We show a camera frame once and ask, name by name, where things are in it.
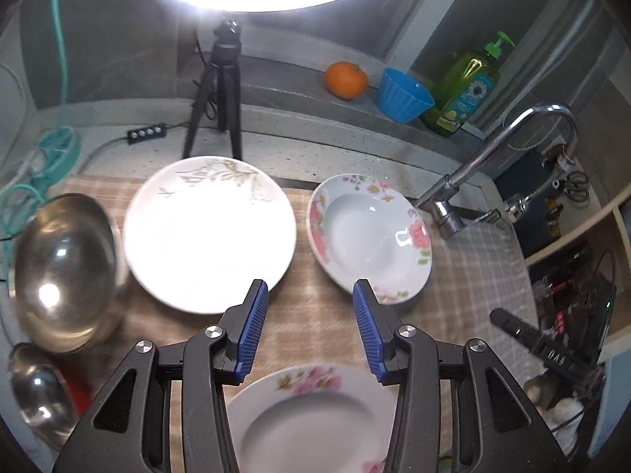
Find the white open shelf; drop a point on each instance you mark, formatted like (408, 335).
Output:
(557, 251)

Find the black tripod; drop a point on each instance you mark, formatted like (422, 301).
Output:
(224, 54)

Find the black inline light remote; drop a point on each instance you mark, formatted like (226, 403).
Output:
(146, 133)

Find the pink floral deep plate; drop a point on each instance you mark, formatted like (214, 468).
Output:
(305, 428)
(365, 236)

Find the green dish soap bottle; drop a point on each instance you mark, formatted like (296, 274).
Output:
(463, 93)

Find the chrome faucet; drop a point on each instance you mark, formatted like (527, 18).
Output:
(446, 212)

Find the small steel bowl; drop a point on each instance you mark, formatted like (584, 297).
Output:
(39, 394)

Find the red bowl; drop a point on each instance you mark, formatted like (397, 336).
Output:
(80, 389)

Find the blue ribbed bowl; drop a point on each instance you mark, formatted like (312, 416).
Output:
(399, 98)

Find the black scissors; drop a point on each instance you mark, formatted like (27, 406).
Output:
(577, 189)

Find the orange tangerine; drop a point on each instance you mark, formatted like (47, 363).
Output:
(346, 80)

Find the large white leaf-print plate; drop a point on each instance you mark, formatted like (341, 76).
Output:
(207, 236)

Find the teal round power strip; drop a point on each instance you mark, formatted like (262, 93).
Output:
(59, 143)

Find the beige plaid cloth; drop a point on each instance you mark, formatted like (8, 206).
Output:
(315, 315)

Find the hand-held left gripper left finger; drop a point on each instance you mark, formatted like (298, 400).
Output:
(251, 330)

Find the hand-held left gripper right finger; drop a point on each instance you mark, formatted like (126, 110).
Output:
(367, 330)

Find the person's right hand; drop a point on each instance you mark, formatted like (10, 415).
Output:
(567, 419)

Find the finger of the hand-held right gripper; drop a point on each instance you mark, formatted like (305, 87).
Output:
(515, 327)

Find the large steel bowl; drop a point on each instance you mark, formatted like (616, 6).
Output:
(64, 276)

